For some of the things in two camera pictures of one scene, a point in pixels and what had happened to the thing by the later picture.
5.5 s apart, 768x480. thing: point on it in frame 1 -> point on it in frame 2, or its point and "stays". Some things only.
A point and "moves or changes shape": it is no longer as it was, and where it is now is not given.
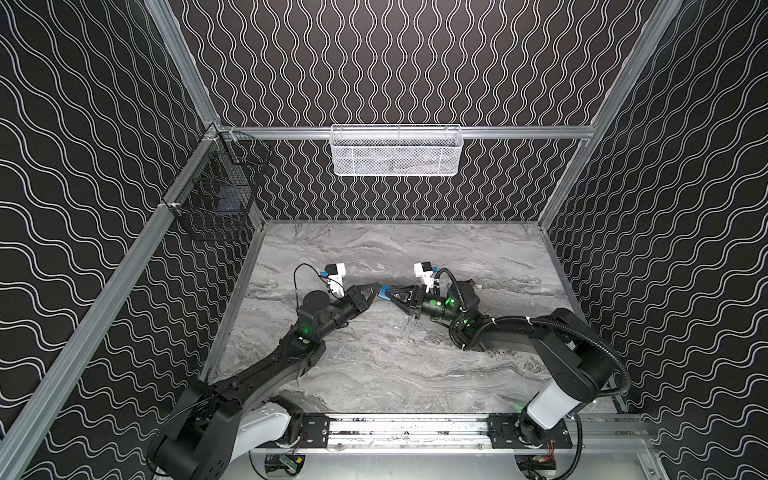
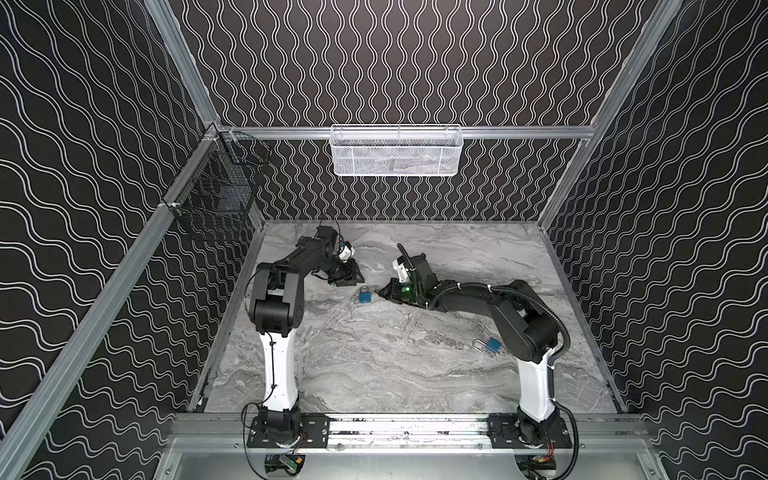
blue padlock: x=383 y=289 moves or changes shape
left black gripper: x=354 y=300 -> x=346 y=272
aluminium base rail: x=436 y=433 stays
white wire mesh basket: x=396 y=150 stays
